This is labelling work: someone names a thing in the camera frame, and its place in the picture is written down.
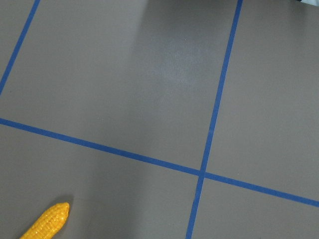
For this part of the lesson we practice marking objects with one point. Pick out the yellow toy corn cob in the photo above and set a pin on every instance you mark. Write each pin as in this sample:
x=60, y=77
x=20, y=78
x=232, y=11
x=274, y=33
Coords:
x=49, y=223

